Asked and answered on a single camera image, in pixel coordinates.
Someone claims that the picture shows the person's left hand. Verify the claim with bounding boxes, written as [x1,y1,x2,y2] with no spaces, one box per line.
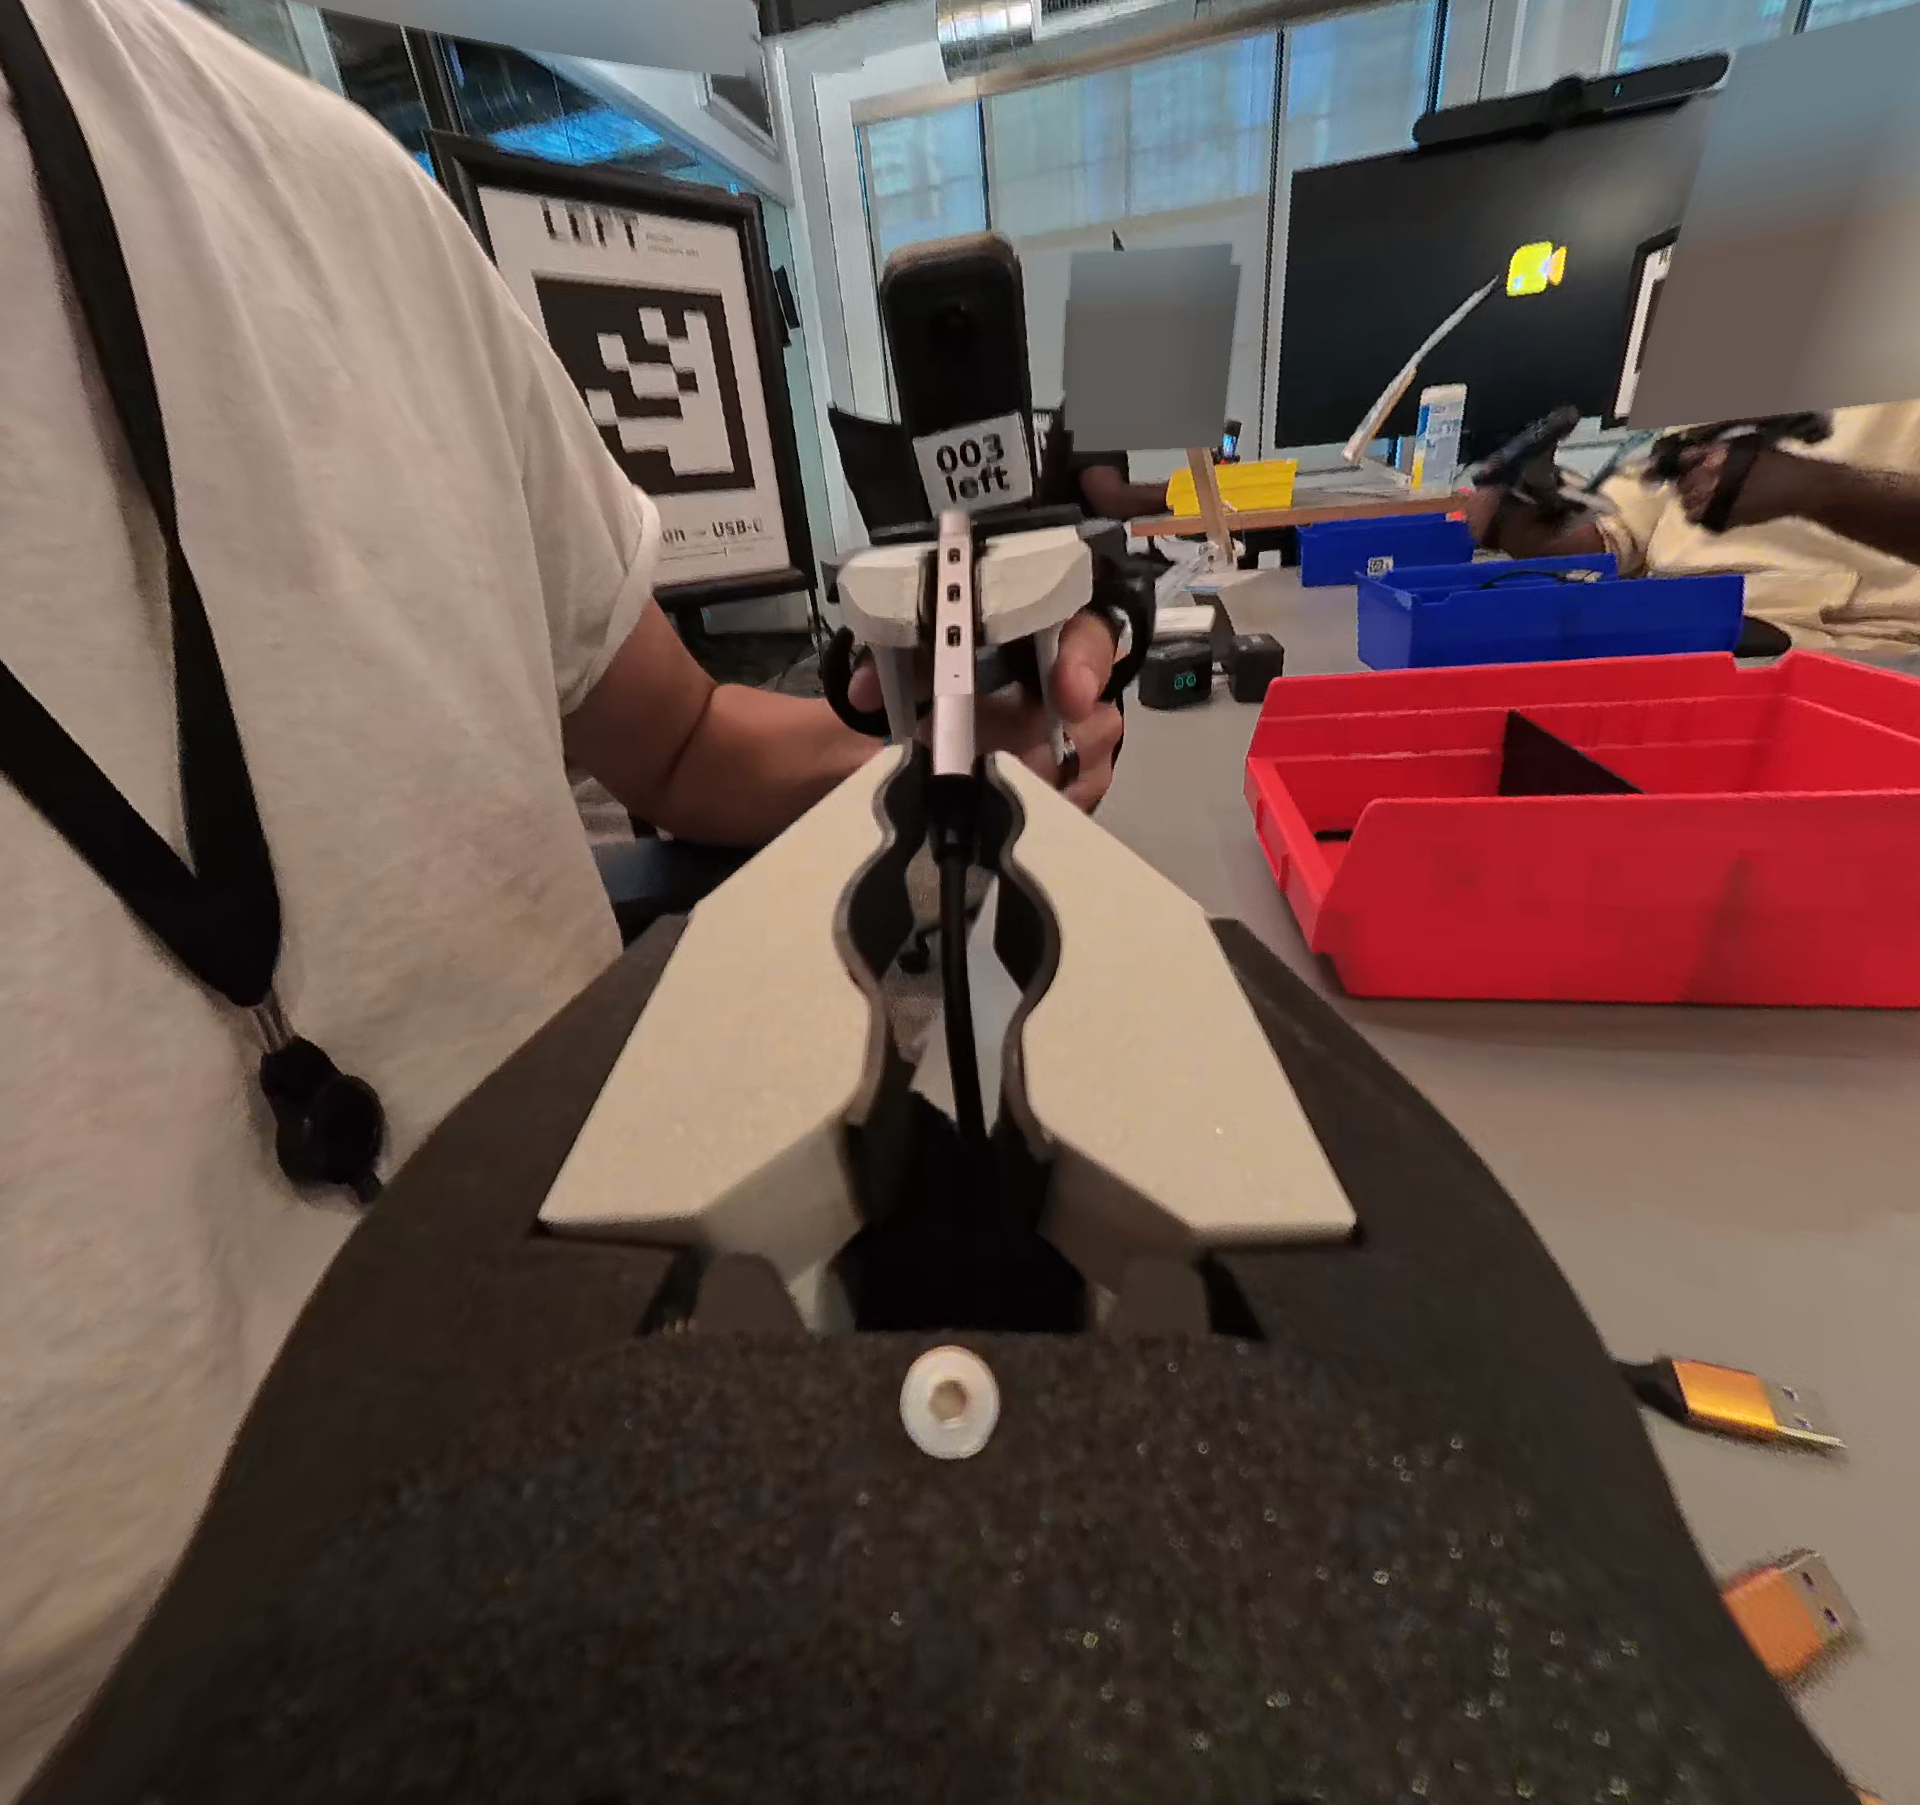
[844,607,1129,816]

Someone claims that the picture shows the black cable orange plugs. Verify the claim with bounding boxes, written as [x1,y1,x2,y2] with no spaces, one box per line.
[1617,1354,1850,1455]
[1721,1546,1866,1684]

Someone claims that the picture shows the thick black cable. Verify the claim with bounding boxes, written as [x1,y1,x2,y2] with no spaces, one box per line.
[931,771,994,1150]

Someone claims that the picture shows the grey USB hub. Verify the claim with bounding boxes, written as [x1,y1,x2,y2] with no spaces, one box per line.
[927,510,984,785]

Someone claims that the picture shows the red storage bin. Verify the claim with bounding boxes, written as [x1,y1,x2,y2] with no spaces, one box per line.
[1242,650,1920,1011]

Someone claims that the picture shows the framed black white tag poster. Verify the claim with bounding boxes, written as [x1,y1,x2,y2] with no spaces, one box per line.
[425,129,819,603]

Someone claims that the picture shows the blue storage bin white label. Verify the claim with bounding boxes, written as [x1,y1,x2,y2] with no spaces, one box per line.
[1297,512,1478,590]

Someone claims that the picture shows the yellow storage bin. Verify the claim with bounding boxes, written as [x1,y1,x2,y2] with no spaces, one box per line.
[1163,458,1299,521]

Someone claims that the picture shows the grey desk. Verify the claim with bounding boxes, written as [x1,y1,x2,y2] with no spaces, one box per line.
[1100,562,1920,1805]

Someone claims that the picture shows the person's left forearm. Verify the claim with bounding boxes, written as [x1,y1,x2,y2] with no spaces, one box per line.
[561,597,908,847]

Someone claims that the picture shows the operator in white shirt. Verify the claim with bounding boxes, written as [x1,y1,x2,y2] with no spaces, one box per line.
[0,0,663,1753]

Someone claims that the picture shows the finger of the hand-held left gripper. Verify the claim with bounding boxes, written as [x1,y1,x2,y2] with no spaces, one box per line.
[973,531,1096,705]
[834,543,944,740]

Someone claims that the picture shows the large black monitor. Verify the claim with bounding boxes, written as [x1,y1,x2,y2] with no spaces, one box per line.
[1266,86,1728,454]

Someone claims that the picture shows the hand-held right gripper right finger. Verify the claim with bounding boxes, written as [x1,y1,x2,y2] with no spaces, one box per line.
[979,751,1359,1331]

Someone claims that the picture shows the black bin divider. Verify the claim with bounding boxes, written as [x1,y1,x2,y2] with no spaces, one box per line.
[1500,708,1647,797]

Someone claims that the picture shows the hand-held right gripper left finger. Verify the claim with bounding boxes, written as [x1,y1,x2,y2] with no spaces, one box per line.
[536,745,939,1333]

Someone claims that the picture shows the black lanyard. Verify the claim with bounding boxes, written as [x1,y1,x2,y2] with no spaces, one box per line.
[0,0,390,1207]

